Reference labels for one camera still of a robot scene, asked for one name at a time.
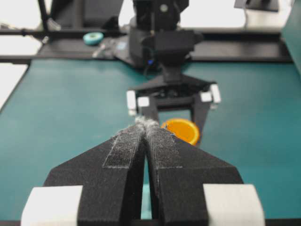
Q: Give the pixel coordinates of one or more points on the teal tape roll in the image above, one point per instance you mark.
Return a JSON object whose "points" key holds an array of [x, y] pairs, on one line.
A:
{"points": [[93, 38]]}

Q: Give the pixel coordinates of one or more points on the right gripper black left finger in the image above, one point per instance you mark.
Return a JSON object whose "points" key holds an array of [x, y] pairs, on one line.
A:
{"points": [[100, 186]]}

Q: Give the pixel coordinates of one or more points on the black table frame rail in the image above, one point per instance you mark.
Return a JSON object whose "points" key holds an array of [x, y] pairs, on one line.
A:
{"points": [[216, 47]]}

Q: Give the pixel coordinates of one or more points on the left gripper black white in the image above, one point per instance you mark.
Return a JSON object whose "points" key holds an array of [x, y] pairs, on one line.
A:
{"points": [[142, 98]]}

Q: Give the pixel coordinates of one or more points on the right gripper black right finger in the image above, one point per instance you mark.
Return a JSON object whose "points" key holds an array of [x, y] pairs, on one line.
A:
{"points": [[191, 186]]}

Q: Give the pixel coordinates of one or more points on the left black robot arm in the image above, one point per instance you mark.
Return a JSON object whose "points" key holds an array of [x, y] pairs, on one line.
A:
{"points": [[155, 41]]}

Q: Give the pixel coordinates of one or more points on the orange plastic cup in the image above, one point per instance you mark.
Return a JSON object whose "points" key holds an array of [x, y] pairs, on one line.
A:
{"points": [[184, 129]]}

